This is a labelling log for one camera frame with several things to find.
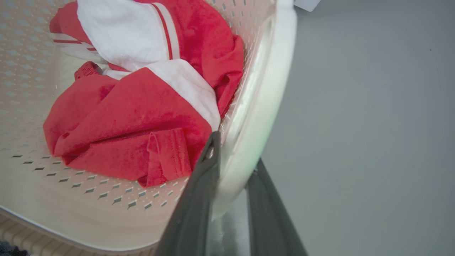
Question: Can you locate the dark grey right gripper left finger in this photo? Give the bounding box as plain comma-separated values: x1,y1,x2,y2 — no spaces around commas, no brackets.
155,131,221,256

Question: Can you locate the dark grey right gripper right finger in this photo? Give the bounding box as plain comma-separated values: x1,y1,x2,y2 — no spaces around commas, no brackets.
246,158,308,256

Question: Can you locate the white perforated plastic laundry basket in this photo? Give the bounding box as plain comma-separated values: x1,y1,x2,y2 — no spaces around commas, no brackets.
0,0,298,256

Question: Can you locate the red and white garment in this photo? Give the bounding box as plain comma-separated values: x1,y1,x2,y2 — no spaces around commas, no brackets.
43,0,245,188

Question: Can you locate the dark blue fabric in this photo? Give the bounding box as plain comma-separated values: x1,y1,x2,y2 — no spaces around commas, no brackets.
0,241,29,256

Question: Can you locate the white object with rounded corner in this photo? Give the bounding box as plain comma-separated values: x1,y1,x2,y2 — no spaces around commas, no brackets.
294,0,321,12

